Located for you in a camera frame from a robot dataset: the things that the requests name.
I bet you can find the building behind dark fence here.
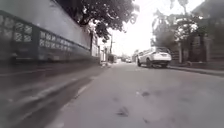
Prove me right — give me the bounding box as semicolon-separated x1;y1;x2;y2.
169;0;224;69

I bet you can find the large dark leafy tree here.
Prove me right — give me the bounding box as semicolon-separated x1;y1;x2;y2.
54;0;141;43

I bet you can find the white car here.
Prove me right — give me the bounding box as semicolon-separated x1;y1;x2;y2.
136;46;173;69

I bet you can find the pale wall with lattice blocks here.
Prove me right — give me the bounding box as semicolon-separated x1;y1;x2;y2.
0;0;101;66

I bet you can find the utility pole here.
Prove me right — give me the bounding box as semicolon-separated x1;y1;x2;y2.
109;33;114;56

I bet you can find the tree with sparse foliage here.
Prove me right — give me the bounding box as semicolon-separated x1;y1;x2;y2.
149;0;191;49

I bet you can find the grey asphalt road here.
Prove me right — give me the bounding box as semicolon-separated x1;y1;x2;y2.
46;61;224;128

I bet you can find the raised kerb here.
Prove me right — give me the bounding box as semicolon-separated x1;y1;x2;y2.
167;65;224;76

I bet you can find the grey concrete roadside strip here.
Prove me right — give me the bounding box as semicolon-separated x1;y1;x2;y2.
0;62;109;128

